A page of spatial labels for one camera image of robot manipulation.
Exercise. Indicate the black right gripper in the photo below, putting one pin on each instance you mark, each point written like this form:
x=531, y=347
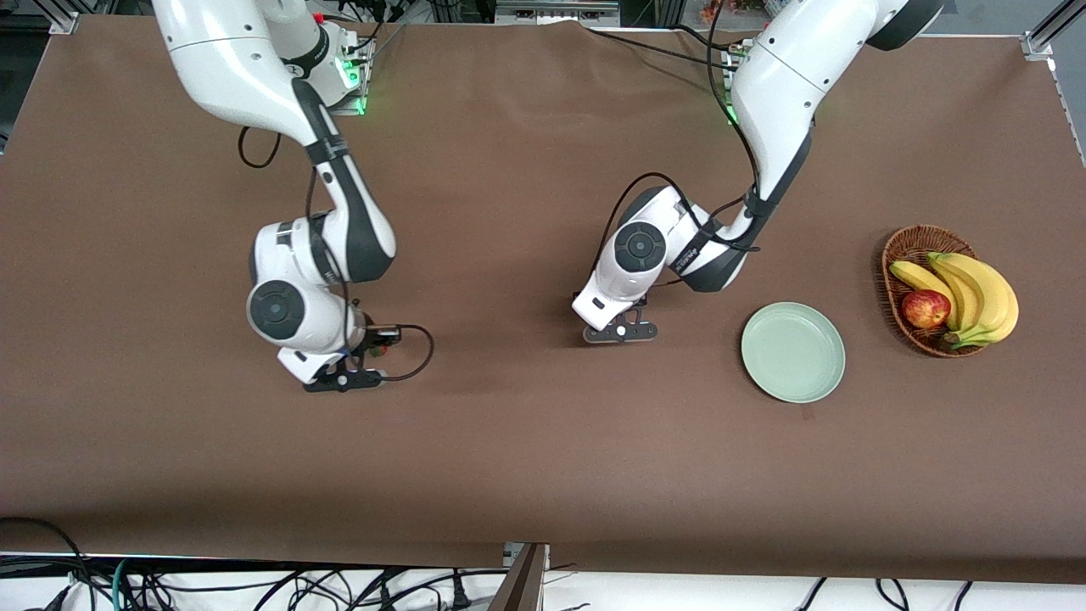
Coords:
x=371, y=341

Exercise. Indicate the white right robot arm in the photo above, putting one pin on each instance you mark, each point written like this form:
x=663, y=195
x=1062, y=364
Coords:
x=229, y=59

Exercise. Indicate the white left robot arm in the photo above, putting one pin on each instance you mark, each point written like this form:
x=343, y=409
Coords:
x=789, y=85

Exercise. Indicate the pale green round plate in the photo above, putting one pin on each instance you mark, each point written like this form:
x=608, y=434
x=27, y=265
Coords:
x=793, y=352

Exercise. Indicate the brown table cover sheet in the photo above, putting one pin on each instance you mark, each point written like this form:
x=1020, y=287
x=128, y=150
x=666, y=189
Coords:
x=509, y=441

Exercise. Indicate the brown wicker basket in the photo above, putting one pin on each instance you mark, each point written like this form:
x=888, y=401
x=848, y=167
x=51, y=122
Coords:
x=915, y=244

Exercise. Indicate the red yellow apple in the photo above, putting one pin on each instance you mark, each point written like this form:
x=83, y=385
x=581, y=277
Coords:
x=925, y=310

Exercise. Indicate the yellow banana bunch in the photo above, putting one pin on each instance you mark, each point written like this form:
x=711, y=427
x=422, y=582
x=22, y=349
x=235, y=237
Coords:
x=988, y=297

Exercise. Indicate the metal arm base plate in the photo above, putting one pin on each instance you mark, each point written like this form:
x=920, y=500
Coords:
x=352, y=103
x=731, y=81

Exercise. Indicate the grey metal rail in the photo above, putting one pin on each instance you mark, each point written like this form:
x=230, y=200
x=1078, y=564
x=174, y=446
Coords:
x=551, y=13

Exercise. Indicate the aluminium frame profile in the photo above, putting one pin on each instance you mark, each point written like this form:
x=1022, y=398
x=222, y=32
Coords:
x=1037, y=44
x=64, y=21

